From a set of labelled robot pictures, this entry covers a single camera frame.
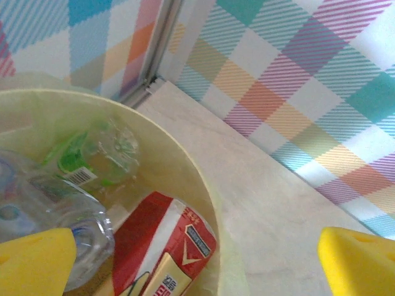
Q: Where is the clear bluish plastic bottle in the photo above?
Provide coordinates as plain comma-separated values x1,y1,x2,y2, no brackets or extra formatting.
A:
0,149,116,292

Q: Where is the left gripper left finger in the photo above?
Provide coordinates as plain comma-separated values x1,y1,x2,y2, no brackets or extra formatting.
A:
0,227,77,296

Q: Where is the green label plastic bottle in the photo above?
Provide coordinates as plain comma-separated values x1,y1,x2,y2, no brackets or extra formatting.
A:
43,118,141,189

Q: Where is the aluminium frame post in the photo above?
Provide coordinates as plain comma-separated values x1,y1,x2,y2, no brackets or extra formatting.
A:
118,0,183,109

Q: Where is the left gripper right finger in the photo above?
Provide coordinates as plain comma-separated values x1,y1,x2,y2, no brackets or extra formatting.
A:
317,227,395,296

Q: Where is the red gold tea bottle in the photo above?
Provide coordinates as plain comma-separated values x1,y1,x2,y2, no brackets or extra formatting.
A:
111,191,217,296

